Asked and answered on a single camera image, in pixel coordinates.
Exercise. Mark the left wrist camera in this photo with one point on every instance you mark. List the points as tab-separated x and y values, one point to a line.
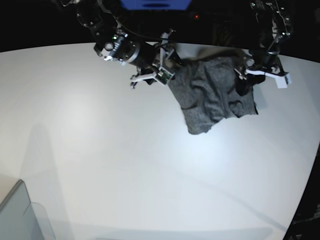
282	82

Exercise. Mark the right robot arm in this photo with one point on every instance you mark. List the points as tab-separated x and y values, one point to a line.
113	41

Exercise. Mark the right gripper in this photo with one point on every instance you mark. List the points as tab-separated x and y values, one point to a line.
166	57

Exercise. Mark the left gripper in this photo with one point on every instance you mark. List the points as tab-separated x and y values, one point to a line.
251	74

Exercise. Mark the blue box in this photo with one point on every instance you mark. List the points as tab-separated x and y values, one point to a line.
177	5

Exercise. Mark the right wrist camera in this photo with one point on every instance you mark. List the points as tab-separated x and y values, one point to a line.
164	76

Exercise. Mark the grey t-shirt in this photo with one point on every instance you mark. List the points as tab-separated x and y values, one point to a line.
205	90

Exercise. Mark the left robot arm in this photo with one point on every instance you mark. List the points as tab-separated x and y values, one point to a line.
275	27

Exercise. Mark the black power strip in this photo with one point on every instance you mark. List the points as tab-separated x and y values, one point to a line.
212	16

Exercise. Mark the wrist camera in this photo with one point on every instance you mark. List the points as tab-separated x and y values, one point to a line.
164	76
282	82

